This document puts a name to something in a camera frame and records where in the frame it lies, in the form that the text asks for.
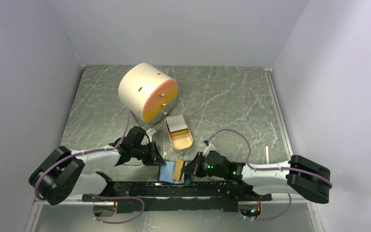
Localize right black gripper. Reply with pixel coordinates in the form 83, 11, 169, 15
181, 151, 227, 179

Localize stack of white cards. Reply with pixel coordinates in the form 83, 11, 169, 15
166, 115, 188, 133

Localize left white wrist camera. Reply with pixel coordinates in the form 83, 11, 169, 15
146, 128, 156, 135

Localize blue leather card holder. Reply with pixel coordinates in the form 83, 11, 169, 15
157, 160, 191, 185

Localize tan oval card tray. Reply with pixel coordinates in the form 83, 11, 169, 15
165, 117, 193, 152

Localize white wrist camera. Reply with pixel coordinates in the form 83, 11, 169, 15
203, 140, 216, 156
146, 128, 156, 135

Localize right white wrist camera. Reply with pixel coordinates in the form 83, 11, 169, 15
203, 140, 216, 156

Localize round white drawer cabinet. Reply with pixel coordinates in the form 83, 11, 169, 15
118, 63, 178, 124

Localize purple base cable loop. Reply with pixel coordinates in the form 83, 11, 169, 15
86, 193, 145, 225

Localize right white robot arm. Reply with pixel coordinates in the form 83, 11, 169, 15
181, 151, 332, 204

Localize gold credit card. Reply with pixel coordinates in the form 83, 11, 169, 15
172, 159, 187, 183

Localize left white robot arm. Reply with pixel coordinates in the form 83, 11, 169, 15
28, 126, 166, 205

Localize black base frame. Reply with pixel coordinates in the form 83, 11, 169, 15
83, 181, 272, 214

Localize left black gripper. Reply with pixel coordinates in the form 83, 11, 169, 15
132, 140, 166, 166

